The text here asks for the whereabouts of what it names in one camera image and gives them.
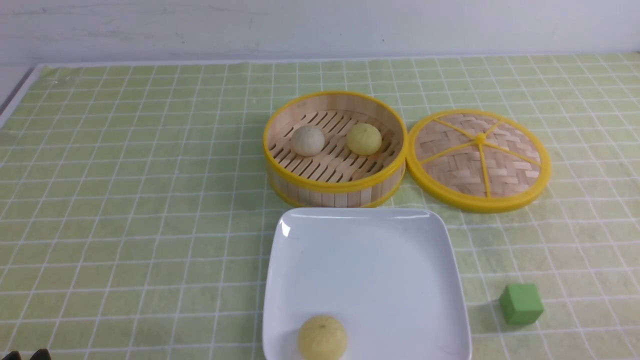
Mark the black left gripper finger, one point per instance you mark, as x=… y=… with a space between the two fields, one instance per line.
x=12 y=355

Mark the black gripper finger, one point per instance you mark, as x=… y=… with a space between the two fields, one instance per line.
x=41 y=354

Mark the grey-white steamed bun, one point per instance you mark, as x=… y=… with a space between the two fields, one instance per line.
x=307 y=141

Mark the yellow steamed bun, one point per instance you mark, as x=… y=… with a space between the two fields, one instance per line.
x=322 y=337
x=364 y=139

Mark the yellow steamed bun front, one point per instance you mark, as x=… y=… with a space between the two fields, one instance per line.
x=322 y=337

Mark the white square plate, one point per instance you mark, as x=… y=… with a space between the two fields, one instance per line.
x=389 y=276

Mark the green checkered tablecloth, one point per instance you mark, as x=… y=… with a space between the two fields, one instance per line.
x=137 y=219

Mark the bamboo steamer basket yellow rim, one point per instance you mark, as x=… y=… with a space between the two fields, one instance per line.
x=335 y=177

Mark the woven bamboo steamer lid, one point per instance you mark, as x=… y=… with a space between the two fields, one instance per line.
x=477 y=161

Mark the green cube block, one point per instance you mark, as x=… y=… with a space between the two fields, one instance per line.
x=521 y=304

